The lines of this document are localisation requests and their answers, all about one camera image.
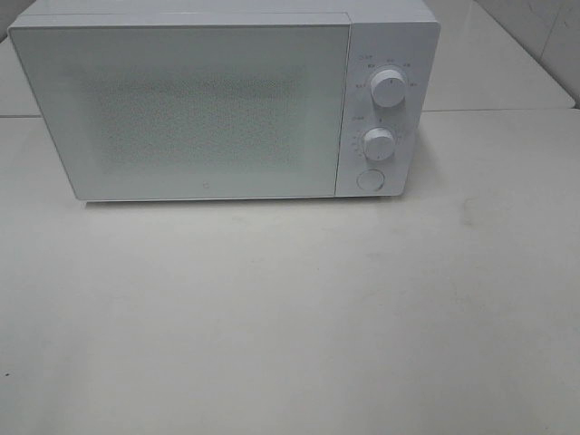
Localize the round white door button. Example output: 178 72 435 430
357 169 385 192

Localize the white microwave oven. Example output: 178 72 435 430
7 1 440 200

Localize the white microwave door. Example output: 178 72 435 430
11 25 349 201

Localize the white microwave knob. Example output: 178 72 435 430
362 128 396 161
370 66 407 108

